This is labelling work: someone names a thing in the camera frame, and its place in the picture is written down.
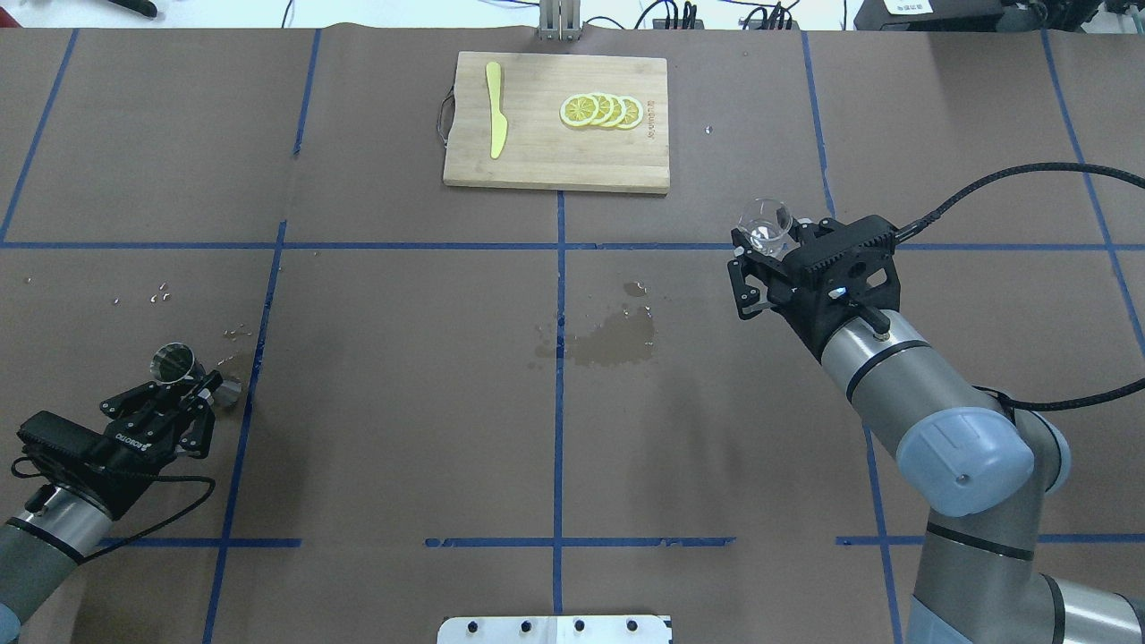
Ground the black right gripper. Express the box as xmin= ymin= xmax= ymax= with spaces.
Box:
xmin=727 ymin=217 xmax=837 ymax=321

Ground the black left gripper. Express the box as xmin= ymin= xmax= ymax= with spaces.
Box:
xmin=85 ymin=371 xmax=224 ymax=471

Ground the clear glass shaker cup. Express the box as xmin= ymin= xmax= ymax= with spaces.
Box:
xmin=737 ymin=199 xmax=793 ymax=259

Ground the steel jigger measuring cup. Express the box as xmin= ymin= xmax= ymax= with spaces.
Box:
xmin=148 ymin=341 xmax=244 ymax=409

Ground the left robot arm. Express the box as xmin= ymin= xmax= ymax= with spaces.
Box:
xmin=1 ymin=371 xmax=226 ymax=643

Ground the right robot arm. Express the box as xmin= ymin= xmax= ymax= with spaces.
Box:
xmin=728 ymin=215 xmax=1142 ymax=643

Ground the lemon slice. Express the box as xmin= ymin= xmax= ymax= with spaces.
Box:
xmin=559 ymin=93 xmax=600 ymax=128
xmin=613 ymin=97 xmax=645 ymax=131
xmin=589 ymin=91 xmax=613 ymax=127
xmin=598 ymin=95 xmax=631 ymax=128

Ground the wooden cutting board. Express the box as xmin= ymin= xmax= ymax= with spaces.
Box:
xmin=443 ymin=50 xmax=671 ymax=195

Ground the yellow plastic knife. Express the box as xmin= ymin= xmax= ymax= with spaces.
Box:
xmin=484 ymin=61 xmax=508 ymax=160

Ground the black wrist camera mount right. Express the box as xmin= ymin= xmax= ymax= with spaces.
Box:
xmin=781 ymin=215 xmax=901 ymax=360

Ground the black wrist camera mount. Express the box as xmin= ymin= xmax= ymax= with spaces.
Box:
xmin=16 ymin=411 xmax=155 ymax=521
xmin=781 ymin=215 xmax=901 ymax=360

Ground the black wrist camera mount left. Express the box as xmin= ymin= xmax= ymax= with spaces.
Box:
xmin=16 ymin=411 xmax=155 ymax=521

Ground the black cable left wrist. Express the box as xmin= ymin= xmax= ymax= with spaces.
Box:
xmin=9 ymin=456 xmax=218 ymax=548

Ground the black braided cable right wrist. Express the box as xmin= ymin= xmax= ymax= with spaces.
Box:
xmin=890 ymin=162 xmax=1145 ymax=413

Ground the aluminium frame post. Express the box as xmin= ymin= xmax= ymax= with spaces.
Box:
xmin=537 ymin=0 xmax=583 ymax=42

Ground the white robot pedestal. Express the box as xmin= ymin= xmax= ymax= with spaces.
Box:
xmin=437 ymin=614 xmax=674 ymax=643

